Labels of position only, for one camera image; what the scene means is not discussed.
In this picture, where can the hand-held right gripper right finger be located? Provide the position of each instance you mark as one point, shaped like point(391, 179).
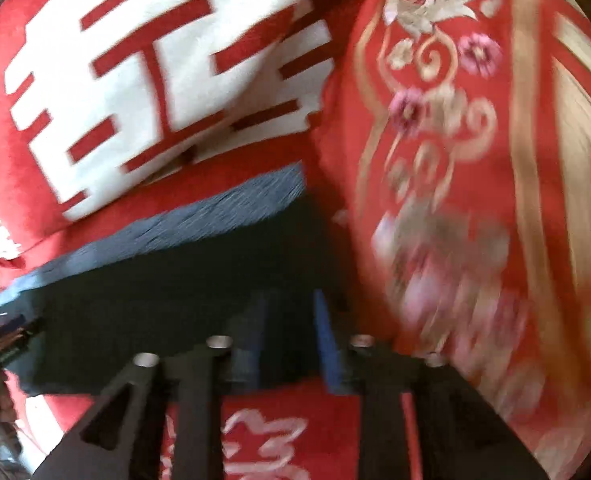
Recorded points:
point(329, 350)

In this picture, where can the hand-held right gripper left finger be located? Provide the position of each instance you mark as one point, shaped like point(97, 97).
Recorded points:
point(249, 345)

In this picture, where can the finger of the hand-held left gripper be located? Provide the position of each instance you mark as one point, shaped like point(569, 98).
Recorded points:
point(13, 324)

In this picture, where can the black pants with blue waistband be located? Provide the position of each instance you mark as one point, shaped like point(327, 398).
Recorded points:
point(150, 300)

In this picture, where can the red printed sofa cover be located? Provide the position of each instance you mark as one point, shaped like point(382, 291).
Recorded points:
point(20, 170)

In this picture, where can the red embroidered cushion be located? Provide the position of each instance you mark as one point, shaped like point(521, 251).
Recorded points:
point(475, 185)

